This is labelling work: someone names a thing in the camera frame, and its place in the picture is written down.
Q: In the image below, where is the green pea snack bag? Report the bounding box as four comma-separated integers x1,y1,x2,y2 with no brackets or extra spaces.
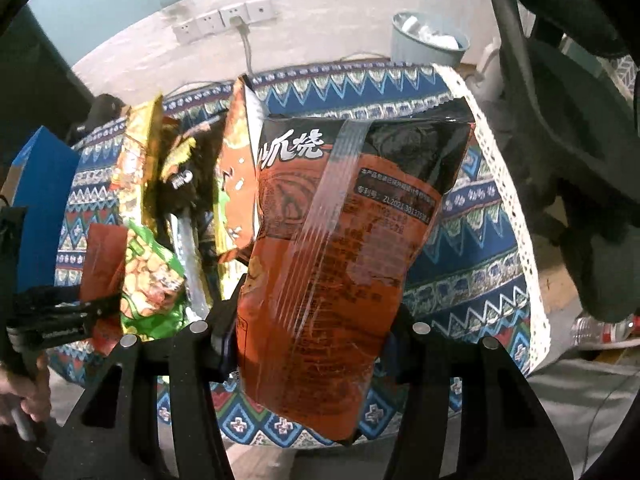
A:
120,220,186,341

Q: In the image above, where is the red orange snack bag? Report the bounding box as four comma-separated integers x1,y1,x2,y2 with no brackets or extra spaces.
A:
79,223,127,356

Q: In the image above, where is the blue cardboard box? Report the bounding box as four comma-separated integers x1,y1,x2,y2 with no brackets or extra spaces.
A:
1,127,79,292

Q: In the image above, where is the orange black octopus snack bag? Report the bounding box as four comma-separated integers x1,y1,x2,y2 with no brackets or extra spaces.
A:
236,116,475,441

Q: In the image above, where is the black yellow snack bag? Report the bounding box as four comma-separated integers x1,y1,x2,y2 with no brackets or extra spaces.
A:
158,116,224,276

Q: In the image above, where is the orange chip bag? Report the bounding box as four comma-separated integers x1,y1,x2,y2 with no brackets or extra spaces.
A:
214,75,268,263

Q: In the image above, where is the left hand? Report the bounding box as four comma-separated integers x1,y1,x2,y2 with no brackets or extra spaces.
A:
1,353,51,426

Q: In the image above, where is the patterned blue tablecloth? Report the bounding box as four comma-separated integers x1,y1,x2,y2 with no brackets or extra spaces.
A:
48,60,550,450

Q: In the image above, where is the plastic water bottle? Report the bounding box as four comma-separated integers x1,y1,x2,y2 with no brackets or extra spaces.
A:
570,312,639,350

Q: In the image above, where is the grey waste bin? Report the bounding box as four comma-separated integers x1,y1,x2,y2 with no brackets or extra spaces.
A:
390,11,470,67

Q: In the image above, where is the black office chair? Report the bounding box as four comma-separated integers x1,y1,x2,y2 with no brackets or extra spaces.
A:
491,0,639,322

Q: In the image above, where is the white power cable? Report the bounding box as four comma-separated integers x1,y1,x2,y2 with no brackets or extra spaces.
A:
230,15,254,77

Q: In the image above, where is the white wall socket strip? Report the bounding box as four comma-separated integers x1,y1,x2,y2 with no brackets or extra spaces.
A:
171,0,277,44

